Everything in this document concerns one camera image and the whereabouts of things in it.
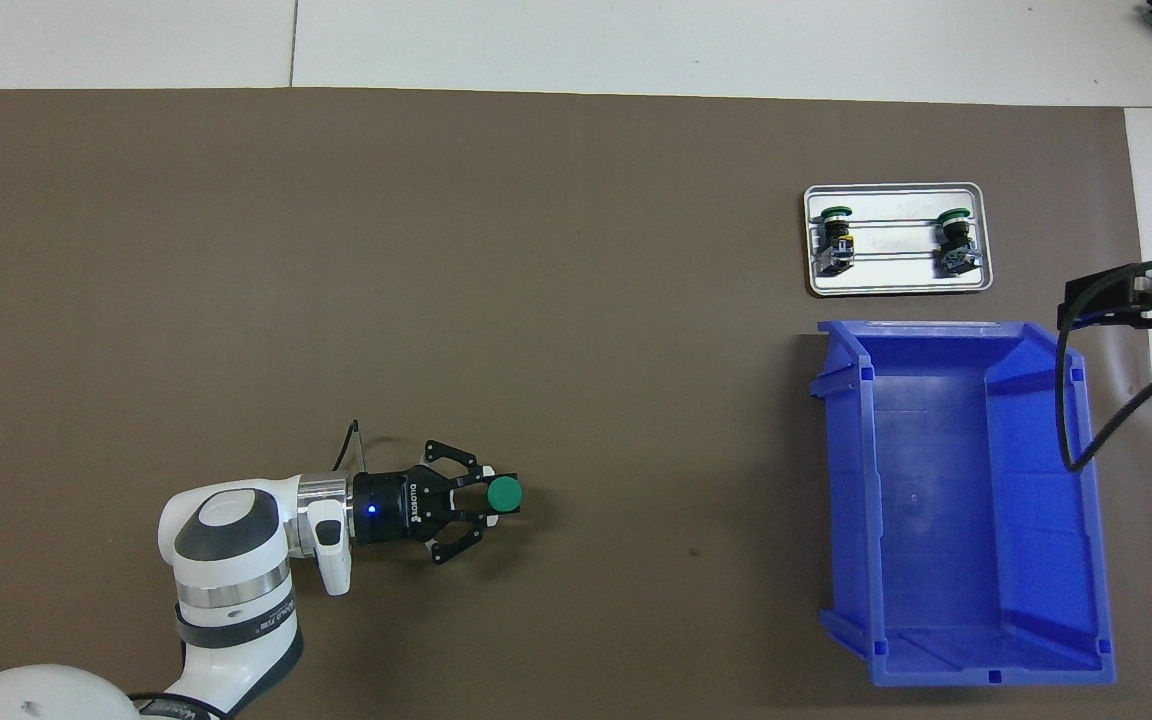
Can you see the silver metal tray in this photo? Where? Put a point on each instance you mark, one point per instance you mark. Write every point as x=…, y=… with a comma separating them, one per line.
x=896, y=240

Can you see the blue plastic storage bin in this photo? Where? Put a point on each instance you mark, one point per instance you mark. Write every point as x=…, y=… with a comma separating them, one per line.
x=936, y=500

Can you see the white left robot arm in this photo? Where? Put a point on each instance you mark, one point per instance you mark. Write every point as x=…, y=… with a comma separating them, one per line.
x=226, y=560

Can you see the brown table mat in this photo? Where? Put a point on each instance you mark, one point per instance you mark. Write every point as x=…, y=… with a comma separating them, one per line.
x=536, y=250

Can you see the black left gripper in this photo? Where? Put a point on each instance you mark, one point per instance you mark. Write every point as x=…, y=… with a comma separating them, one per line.
x=391, y=505

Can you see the green push button switch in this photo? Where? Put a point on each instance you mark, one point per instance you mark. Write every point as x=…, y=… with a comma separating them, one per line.
x=836, y=240
x=956, y=240
x=504, y=493

